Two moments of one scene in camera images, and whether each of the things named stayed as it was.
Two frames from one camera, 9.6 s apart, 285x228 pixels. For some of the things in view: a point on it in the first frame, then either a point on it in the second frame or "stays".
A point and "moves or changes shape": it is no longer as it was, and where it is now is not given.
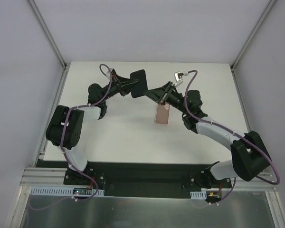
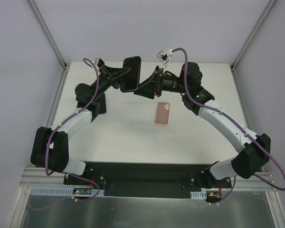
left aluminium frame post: x=48 y=34 stays
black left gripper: x=118 y=82 to x=108 y=76
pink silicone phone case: x=162 y=114 stays
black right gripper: x=166 y=92 to x=158 y=82
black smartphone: x=138 y=88 moves or changes shape
